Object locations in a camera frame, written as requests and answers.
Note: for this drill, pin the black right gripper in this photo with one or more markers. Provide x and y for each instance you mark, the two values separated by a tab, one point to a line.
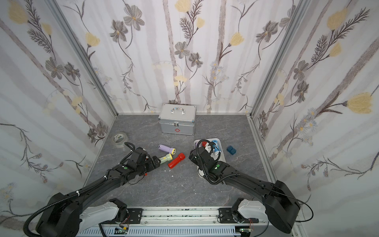
196	154

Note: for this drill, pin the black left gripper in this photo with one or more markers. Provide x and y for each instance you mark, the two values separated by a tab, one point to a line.
150	161

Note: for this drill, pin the white plastic tray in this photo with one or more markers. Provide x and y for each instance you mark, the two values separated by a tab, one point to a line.
209	159

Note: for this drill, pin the purple flashlight yellow rim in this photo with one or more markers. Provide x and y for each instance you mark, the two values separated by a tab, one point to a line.
167	149

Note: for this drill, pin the blue flashlight white head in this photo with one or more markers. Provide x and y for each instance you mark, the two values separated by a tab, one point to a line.
216	149

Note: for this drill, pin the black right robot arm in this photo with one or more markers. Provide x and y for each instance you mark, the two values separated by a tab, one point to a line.
254	186

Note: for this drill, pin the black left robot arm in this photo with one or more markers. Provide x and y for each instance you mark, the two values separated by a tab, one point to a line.
88	195

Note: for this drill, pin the small blue block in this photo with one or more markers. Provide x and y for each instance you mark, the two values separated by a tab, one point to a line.
231	150

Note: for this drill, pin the clear packing tape roll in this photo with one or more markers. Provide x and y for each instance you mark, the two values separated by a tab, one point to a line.
119	139

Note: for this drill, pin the silver metal first-aid case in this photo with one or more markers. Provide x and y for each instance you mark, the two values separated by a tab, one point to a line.
177	119

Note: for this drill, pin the aluminium frame rail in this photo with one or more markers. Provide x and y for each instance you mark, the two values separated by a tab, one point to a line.
242	212

